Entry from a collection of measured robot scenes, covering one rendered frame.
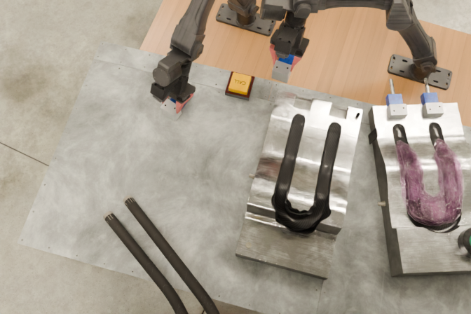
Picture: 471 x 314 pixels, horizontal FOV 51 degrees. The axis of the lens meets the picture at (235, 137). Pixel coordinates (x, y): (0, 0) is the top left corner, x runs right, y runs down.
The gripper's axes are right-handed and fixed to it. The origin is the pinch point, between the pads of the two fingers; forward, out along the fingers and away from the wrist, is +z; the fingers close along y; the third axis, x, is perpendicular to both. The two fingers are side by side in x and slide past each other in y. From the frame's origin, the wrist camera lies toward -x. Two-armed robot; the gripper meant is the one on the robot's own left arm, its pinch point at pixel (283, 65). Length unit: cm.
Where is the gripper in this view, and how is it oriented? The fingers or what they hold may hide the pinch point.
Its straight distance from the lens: 146.7
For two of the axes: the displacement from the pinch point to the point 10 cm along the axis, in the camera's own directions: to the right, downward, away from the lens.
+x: 3.4, -6.1, 7.2
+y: 9.3, 3.4, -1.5
